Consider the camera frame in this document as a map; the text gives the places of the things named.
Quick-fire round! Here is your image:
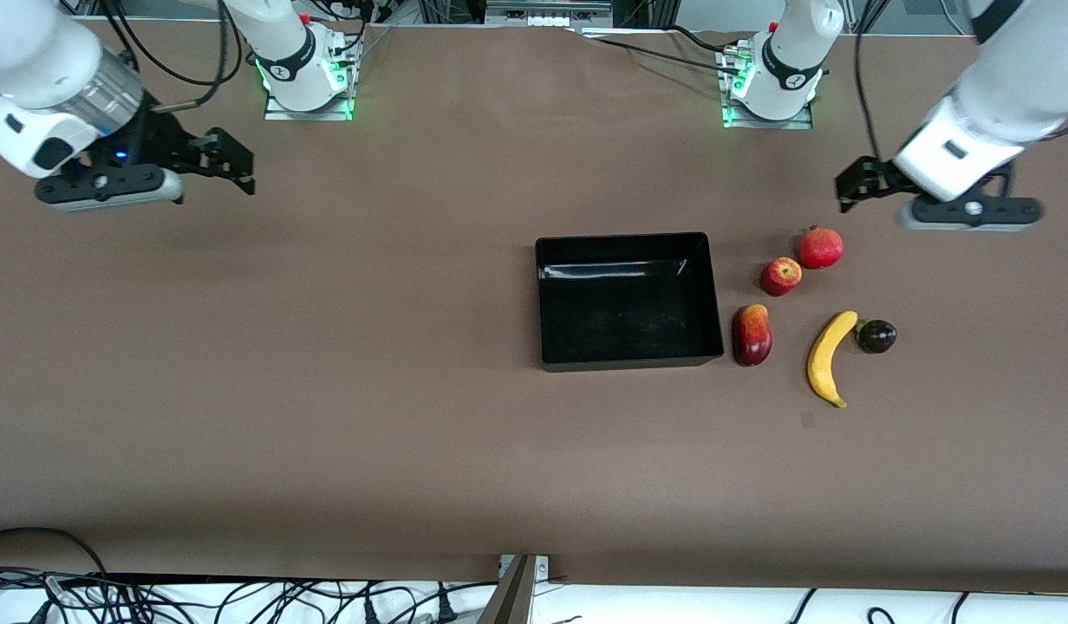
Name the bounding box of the looping black cable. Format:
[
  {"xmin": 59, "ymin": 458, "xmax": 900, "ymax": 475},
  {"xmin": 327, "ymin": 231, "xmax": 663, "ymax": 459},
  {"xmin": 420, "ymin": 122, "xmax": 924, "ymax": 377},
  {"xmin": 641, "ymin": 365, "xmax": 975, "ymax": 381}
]
[{"xmin": 101, "ymin": 0, "xmax": 244, "ymax": 88}]

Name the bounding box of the red pomegranate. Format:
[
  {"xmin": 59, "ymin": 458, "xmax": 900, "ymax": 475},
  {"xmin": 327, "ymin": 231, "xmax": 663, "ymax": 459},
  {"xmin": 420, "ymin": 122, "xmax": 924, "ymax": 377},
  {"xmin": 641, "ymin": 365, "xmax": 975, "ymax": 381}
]
[{"xmin": 798, "ymin": 225, "xmax": 845, "ymax": 270}]

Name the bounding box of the dark purple eggplant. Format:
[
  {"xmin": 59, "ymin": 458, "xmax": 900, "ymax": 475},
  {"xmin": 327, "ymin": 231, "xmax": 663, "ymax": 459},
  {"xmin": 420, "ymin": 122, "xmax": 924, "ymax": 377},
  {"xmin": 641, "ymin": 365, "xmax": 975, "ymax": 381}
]
[{"xmin": 853, "ymin": 318, "xmax": 898, "ymax": 354}]

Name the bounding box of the black cable with metal plug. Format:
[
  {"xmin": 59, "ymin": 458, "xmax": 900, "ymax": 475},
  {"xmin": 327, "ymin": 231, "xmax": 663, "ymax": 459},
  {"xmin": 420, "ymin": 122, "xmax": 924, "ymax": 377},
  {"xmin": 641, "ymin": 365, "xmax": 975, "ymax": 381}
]
[{"xmin": 148, "ymin": 0, "xmax": 233, "ymax": 112}]

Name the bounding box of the dark aluminium bar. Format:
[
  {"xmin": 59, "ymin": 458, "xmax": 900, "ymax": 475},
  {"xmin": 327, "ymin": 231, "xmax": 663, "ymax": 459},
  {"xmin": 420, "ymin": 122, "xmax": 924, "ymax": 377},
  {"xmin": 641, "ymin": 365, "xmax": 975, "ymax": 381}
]
[{"xmin": 476, "ymin": 555, "xmax": 537, "ymax": 624}]

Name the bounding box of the short black base cable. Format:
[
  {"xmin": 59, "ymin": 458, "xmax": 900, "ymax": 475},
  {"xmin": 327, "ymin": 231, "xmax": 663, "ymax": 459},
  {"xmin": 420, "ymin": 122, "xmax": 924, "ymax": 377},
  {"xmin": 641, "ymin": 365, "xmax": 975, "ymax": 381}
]
[{"xmin": 668, "ymin": 24, "xmax": 743, "ymax": 55}]

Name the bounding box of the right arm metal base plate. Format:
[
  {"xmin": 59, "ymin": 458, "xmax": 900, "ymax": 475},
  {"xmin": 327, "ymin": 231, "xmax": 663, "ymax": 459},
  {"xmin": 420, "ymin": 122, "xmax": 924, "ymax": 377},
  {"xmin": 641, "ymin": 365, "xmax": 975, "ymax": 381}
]
[{"xmin": 264, "ymin": 52, "xmax": 355, "ymax": 122}]

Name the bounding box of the red yellow mango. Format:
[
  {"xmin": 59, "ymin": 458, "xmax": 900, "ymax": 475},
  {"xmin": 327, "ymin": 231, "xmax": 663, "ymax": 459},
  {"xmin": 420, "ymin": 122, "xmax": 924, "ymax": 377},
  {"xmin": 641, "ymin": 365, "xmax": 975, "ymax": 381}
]
[{"xmin": 732, "ymin": 303, "xmax": 773, "ymax": 367}]

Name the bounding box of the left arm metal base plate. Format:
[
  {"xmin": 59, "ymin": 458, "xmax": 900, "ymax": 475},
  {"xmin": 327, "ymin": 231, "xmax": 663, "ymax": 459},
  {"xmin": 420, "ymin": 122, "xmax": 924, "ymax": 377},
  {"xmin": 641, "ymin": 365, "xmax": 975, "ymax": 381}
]
[{"xmin": 720, "ymin": 48, "xmax": 814, "ymax": 131}]

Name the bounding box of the arched black cable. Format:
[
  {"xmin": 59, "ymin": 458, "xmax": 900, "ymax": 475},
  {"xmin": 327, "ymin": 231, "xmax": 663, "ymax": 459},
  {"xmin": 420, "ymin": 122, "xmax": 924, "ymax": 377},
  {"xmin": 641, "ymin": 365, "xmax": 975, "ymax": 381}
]
[{"xmin": 0, "ymin": 526, "xmax": 108, "ymax": 575}]

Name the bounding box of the red yellow apple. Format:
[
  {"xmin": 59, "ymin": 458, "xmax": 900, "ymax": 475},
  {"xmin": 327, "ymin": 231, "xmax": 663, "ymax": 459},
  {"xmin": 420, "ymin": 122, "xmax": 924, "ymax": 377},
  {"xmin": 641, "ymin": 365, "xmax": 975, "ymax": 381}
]
[{"xmin": 759, "ymin": 257, "xmax": 804, "ymax": 297}]

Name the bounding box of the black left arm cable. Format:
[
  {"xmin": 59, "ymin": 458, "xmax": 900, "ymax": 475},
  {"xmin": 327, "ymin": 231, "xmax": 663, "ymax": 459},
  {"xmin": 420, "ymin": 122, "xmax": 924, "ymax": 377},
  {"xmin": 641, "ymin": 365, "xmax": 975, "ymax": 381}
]
[{"xmin": 855, "ymin": 0, "xmax": 890, "ymax": 166}]

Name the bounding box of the white lower table surface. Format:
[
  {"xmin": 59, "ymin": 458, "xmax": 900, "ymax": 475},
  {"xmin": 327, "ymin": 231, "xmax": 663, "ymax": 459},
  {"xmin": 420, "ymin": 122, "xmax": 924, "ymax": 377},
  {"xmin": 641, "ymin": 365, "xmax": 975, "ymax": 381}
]
[{"xmin": 0, "ymin": 572, "xmax": 1068, "ymax": 624}]

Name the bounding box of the brown table cover sheet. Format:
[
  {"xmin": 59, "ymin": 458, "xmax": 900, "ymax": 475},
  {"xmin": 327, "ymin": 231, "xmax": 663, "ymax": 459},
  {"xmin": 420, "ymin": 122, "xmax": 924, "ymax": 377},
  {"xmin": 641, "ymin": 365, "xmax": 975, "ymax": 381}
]
[{"xmin": 0, "ymin": 22, "xmax": 1068, "ymax": 592}]

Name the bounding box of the yellow banana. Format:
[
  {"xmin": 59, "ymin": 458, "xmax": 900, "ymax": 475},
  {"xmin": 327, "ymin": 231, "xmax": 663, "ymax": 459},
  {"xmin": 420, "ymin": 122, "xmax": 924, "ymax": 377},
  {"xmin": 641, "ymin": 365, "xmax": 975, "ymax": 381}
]
[{"xmin": 807, "ymin": 310, "xmax": 859, "ymax": 408}]

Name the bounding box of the black rectangular plastic box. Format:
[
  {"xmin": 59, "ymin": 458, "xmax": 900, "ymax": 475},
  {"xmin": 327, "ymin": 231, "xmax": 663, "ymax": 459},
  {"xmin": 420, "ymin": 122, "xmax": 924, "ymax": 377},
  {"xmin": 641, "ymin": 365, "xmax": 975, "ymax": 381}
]
[{"xmin": 534, "ymin": 231, "xmax": 726, "ymax": 374}]

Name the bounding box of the long black base cable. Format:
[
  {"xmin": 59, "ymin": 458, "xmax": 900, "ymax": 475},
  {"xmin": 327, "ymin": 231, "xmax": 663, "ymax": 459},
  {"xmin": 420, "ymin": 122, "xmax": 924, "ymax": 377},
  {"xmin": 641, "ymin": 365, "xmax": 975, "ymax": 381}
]
[{"xmin": 577, "ymin": 30, "xmax": 730, "ymax": 77}]

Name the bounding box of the white power strip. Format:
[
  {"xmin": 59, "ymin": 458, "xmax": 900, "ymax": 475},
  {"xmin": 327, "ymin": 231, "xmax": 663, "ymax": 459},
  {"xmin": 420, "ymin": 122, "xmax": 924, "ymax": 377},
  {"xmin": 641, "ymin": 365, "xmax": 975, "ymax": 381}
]
[{"xmin": 485, "ymin": 0, "xmax": 615, "ymax": 27}]

